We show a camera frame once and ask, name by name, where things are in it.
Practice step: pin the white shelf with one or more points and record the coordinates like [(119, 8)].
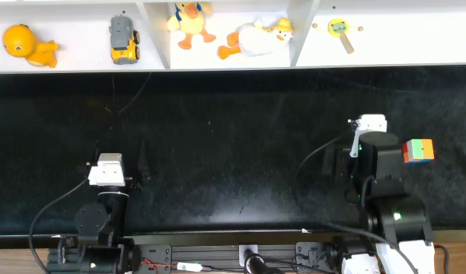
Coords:
[(225, 61)]

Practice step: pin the white plush duck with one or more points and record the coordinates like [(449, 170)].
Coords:
[(259, 40)]

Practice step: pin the yellow rubber duck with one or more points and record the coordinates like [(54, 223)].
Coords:
[(21, 42)]

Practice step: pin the mounting rail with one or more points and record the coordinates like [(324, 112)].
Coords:
[(217, 257)]

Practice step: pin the yellow plush duck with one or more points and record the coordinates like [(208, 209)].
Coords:
[(191, 23)]

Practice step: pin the many-coloured puzzle cube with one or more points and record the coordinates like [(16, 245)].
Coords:
[(419, 150)]

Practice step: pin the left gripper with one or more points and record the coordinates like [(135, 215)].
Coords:
[(136, 183)]

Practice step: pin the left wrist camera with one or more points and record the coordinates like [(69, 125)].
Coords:
[(109, 171)]

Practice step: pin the grey and yellow toy truck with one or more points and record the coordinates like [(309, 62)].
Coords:
[(122, 40)]

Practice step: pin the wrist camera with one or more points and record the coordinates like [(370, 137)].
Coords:
[(109, 171), (372, 122)]

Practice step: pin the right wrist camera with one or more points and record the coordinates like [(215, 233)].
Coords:
[(372, 122)]

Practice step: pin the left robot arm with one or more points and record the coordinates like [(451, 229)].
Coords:
[(115, 213)]

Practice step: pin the yellow rattle drum toy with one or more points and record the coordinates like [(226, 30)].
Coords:
[(338, 28)]

